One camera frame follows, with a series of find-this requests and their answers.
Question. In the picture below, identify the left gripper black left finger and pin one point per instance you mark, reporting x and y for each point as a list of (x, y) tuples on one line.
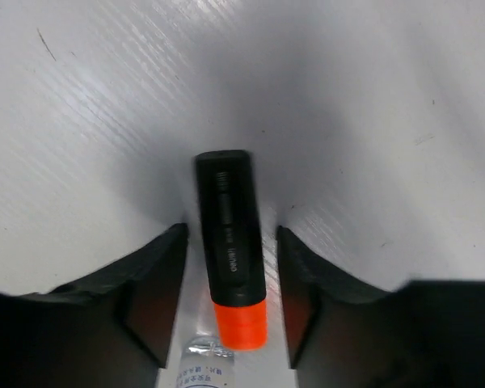
[(111, 328)]

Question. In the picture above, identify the orange cap black highlighter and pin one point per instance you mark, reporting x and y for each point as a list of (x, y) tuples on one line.
[(232, 241)]

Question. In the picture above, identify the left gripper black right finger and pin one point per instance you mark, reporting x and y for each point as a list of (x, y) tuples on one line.
[(343, 332)]

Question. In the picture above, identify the small clear glue bottle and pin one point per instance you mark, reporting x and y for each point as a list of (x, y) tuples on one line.
[(206, 363)]

